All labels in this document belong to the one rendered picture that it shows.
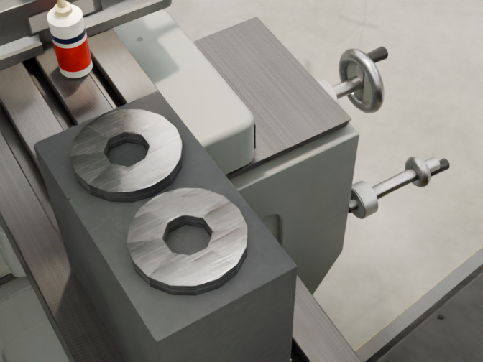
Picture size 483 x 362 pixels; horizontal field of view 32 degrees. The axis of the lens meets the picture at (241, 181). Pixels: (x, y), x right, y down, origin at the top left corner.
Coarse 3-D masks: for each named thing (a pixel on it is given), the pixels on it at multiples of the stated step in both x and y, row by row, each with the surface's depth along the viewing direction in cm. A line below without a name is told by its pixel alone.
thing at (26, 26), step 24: (0, 0) 100; (24, 0) 100; (48, 0) 101; (72, 0) 103; (96, 0) 105; (120, 0) 106; (144, 0) 108; (168, 0) 109; (0, 24) 100; (24, 24) 102; (48, 24) 103; (96, 24) 105; (120, 24) 107; (0, 48) 102; (24, 48) 103
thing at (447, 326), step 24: (456, 288) 122; (480, 288) 121; (432, 312) 119; (456, 312) 118; (480, 312) 118; (408, 336) 116; (432, 336) 116; (456, 336) 116; (480, 336) 116; (384, 360) 114; (408, 360) 114; (432, 360) 114; (456, 360) 114; (480, 360) 114
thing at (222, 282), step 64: (128, 128) 69; (64, 192) 66; (128, 192) 65; (192, 192) 64; (128, 256) 62; (192, 256) 61; (256, 256) 62; (128, 320) 65; (192, 320) 59; (256, 320) 64
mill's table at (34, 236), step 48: (48, 48) 105; (96, 48) 105; (0, 96) 100; (48, 96) 103; (96, 96) 99; (0, 144) 95; (0, 192) 90; (48, 240) 86; (48, 288) 83; (96, 336) 79; (336, 336) 79
